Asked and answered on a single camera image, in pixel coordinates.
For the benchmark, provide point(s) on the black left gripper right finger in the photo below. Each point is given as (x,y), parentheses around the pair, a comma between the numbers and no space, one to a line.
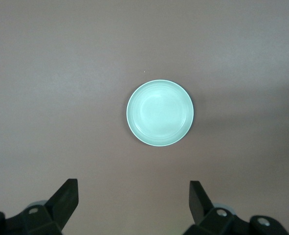
(203,213)

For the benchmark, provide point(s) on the brown table cloth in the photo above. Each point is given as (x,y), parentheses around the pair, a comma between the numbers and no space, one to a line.
(61,73)

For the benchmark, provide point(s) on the pale green round plate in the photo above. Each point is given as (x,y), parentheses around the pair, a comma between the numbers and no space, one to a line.
(160,112)

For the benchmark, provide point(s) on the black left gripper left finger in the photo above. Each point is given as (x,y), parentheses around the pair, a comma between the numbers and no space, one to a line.
(58,208)

